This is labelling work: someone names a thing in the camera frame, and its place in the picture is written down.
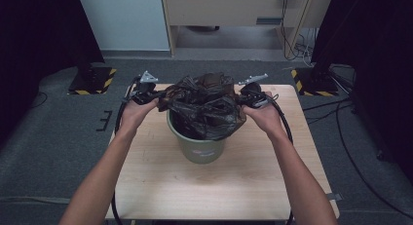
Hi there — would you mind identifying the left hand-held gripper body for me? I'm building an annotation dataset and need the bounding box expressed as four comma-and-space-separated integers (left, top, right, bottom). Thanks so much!
125, 70, 160, 106

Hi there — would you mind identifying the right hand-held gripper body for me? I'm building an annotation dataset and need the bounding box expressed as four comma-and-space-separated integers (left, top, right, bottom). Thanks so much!
236, 73, 281, 109

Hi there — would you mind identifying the black garbage bag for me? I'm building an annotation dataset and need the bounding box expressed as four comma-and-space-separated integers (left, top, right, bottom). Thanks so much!
158, 72, 247, 141

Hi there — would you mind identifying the green plastic bin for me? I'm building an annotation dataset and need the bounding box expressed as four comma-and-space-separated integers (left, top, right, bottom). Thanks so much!
166, 109, 228, 165

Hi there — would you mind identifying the person's right hand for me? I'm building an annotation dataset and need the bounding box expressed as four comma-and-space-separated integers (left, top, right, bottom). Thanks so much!
242, 91, 287, 140

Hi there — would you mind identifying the person's left hand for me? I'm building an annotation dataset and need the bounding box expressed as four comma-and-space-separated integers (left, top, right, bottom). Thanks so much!
117, 96, 160, 135

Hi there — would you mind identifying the striped black stand base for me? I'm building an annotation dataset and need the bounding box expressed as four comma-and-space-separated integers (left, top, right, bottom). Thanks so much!
67, 67, 118, 96
290, 67, 340, 97

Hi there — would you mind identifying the wooden desk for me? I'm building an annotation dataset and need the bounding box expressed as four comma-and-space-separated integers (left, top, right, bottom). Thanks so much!
161, 0, 335, 57

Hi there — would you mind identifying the black curtain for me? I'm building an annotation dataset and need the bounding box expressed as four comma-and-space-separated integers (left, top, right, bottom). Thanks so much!
0, 0, 105, 145
311, 0, 413, 184

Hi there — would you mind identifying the left hand-held gripper cable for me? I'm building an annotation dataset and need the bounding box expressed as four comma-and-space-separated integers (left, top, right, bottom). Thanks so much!
110, 76, 141, 225

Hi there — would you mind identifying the hand-held gripper cable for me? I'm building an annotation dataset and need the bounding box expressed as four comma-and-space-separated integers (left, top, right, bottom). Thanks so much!
268, 94, 296, 225
110, 76, 141, 225

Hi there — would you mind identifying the right hand-held gripper cable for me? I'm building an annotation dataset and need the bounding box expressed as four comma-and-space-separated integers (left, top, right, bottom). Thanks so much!
268, 94, 296, 225

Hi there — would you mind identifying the black cable bundle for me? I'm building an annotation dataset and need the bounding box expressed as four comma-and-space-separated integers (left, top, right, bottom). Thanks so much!
281, 0, 316, 62

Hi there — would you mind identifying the black floor cable loop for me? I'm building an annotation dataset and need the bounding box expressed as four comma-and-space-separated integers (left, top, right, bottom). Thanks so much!
29, 92, 49, 110

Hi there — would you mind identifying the long black floor cable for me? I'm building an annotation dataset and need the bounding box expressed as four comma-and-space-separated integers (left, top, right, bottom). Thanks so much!
335, 101, 413, 219

